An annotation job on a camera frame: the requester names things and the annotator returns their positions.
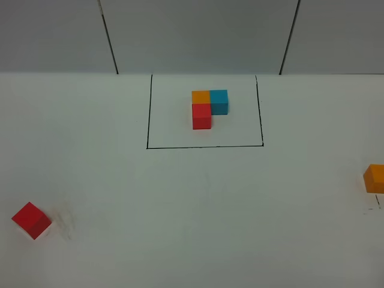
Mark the orange template block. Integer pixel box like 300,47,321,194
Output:
192,91,211,104

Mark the blue template block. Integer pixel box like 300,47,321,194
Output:
209,90,229,115

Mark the red template block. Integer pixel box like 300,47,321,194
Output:
192,103,212,130

